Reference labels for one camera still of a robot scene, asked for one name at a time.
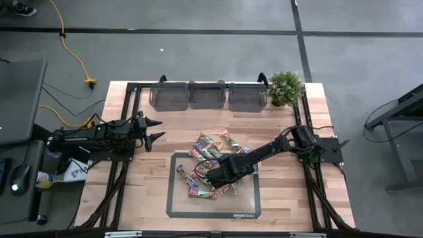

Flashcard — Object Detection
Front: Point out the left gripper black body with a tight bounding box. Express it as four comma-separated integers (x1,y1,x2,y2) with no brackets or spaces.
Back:
132,111,148,148

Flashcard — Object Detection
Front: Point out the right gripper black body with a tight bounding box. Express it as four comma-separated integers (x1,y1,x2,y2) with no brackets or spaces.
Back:
213,154,256,184

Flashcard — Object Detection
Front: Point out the brown silicone baking mat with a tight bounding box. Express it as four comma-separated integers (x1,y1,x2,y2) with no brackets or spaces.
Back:
165,151,262,220

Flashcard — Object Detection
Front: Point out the grey translucent plastic bin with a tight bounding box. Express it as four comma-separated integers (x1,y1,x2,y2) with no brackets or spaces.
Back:
187,80,227,110
148,81,189,112
227,81,268,113

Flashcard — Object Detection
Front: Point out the white printed bag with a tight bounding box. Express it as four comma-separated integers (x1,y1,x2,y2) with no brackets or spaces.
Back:
54,159,91,184

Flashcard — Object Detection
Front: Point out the green potted plant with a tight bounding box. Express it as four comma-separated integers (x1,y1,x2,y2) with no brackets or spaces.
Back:
266,70,307,108

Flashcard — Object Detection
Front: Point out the yellow white bottle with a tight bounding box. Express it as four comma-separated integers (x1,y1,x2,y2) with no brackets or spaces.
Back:
35,171,56,190

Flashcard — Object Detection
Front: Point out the dark grey desk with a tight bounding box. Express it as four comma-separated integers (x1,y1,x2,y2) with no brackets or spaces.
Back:
0,139,46,225
0,59,48,145

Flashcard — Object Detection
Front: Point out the black lit computer mouse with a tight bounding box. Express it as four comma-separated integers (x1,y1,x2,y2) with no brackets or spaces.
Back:
9,164,32,196

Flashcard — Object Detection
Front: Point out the person's shoe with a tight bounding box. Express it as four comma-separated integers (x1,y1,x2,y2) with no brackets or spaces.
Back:
8,1,37,17

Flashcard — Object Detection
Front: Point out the dark grey metal table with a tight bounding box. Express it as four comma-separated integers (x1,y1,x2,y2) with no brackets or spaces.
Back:
363,82,423,193

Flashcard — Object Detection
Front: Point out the black aluminium table frame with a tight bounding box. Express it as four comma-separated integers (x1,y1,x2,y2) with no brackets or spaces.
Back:
0,81,423,238

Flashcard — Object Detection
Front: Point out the yellow extension cord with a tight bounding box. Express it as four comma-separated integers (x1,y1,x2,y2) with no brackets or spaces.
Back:
48,0,97,89
38,104,95,129

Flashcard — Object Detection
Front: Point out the thin black floor cable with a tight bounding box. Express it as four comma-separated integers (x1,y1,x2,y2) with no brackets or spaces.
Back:
42,81,95,100
42,86,106,117

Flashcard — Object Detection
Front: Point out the silver aluminium bracket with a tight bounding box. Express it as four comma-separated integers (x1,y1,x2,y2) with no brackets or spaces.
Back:
289,232,327,238
104,231,143,238

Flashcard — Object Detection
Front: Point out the black looped floor cable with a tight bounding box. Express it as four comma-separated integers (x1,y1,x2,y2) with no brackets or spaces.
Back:
363,99,423,143

